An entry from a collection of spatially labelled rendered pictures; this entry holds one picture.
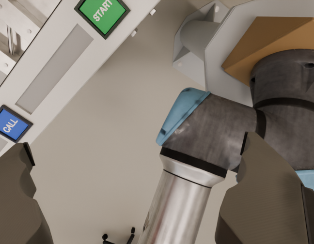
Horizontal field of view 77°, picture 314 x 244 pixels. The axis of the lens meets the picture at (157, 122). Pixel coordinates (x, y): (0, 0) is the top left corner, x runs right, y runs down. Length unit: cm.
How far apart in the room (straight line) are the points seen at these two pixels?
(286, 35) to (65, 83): 37
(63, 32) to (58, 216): 209
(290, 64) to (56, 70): 38
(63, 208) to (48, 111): 186
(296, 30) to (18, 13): 44
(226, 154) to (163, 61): 106
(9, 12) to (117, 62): 95
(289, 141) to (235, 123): 8
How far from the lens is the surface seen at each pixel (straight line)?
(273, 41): 41
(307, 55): 41
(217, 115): 31
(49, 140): 171
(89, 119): 151
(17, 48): 47
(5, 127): 45
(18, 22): 43
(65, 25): 34
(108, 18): 32
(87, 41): 34
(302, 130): 37
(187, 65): 133
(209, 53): 49
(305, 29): 39
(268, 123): 34
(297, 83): 40
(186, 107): 30
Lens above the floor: 128
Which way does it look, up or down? 61 degrees down
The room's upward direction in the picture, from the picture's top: 173 degrees clockwise
